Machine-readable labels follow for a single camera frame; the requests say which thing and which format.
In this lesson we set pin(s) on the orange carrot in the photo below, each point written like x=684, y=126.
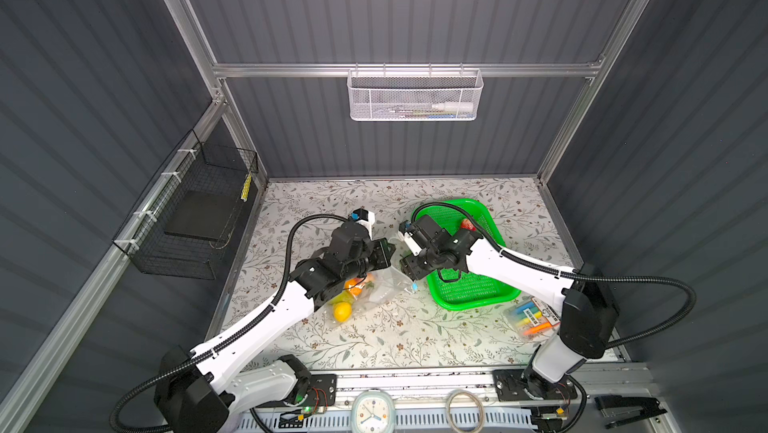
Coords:
x=356, y=286

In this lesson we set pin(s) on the yellow lemon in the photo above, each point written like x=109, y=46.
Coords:
x=342, y=311

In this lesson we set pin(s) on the white alarm clock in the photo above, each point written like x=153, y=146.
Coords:
x=373, y=411

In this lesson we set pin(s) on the red apple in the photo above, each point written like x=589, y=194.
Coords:
x=467, y=224

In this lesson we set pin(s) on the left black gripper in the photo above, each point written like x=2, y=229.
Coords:
x=382, y=256

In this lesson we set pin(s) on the clear zip top bag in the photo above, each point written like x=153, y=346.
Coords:
x=389, y=284

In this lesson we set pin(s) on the pack of coloured markers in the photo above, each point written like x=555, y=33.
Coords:
x=531, y=318

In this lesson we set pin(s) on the black wire basket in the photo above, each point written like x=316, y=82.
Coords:
x=193, y=220

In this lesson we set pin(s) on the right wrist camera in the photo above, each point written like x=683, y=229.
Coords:
x=407, y=239

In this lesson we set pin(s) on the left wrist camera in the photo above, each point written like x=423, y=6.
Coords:
x=365, y=218

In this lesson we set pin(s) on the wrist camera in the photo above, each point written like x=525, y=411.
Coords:
x=407, y=239
x=365, y=218

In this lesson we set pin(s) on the white wire mesh basket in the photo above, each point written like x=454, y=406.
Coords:
x=426, y=95

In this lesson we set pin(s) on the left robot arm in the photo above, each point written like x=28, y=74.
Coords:
x=202, y=398

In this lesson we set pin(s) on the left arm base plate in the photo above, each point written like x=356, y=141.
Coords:
x=316, y=390

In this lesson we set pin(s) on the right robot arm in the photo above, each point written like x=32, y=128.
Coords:
x=586, y=312

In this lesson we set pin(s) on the green plastic basket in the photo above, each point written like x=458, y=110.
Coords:
x=468, y=288

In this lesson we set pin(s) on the black stapler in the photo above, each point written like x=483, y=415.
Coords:
x=624, y=410

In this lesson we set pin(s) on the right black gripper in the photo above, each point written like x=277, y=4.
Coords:
x=410, y=268

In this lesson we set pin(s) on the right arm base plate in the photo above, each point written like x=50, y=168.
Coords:
x=512, y=384

